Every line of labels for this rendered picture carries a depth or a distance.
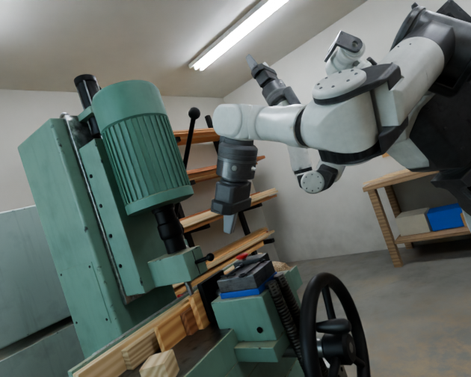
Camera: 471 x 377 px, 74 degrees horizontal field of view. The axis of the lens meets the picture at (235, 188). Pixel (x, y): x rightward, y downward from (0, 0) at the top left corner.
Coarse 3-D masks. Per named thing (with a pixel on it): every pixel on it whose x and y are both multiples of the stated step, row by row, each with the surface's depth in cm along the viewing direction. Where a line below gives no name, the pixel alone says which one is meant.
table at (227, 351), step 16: (192, 336) 68; (208, 336) 65; (224, 336) 62; (160, 352) 65; (176, 352) 62; (192, 352) 60; (208, 352) 58; (224, 352) 60; (240, 352) 62; (256, 352) 60; (272, 352) 58; (192, 368) 54; (208, 368) 56; (224, 368) 59
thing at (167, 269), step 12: (180, 252) 79; (192, 252) 78; (156, 264) 80; (168, 264) 78; (180, 264) 76; (192, 264) 76; (204, 264) 80; (156, 276) 81; (168, 276) 79; (180, 276) 76; (192, 276) 75
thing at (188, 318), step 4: (188, 308) 71; (184, 312) 70; (188, 312) 69; (192, 312) 70; (180, 316) 69; (184, 316) 69; (188, 316) 69; (192, 316) 70; (184, 320) 69; (188, 320) 69; (192, 320) 70; (184, 324) 69; (188, 324) 68; (192, 324) 69; (196, 324) 70; (188, 328) 68; (192, 328) 69; (196, 328) 70; (188, 332) 69; (192, 332) 69
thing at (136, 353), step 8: (152, 328) 69; (144, 336) 66; (152, 336) 66; (136, 344) 63; (144, 344) 64; (152, 344) 66; (128, 352) 61; (136, 352) 63; (144, 352) 64; (152, 352) 65; (128, 360) 61; (136, 360) 62; (144, 360) 63; (128, 368) 62
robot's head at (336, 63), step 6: (336, 54) 80; (330, 60) 82; (336, 60) 80; (342, 60) 78; (348, 60) 76; (354, 60) 76; (360, 60) 80; (330, 66) 83; (336, 66) 81; (342, 66) 80; (348, 66) 79; (354, 66) 82; (360, 66) 78; (330, 72) 84; (336, 72) 82
